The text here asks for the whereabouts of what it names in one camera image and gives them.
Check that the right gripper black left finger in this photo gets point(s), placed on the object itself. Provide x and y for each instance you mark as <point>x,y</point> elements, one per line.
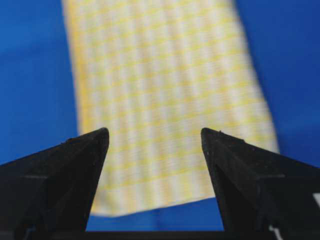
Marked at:
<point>52,190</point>

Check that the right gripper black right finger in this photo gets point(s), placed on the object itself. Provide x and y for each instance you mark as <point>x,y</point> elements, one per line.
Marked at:
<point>261,195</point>

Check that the yellow checkered towel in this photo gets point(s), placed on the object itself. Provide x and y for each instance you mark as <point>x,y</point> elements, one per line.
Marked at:
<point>155,73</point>

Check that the blue table cloth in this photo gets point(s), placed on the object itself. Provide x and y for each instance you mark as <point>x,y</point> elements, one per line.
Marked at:
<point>37,101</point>

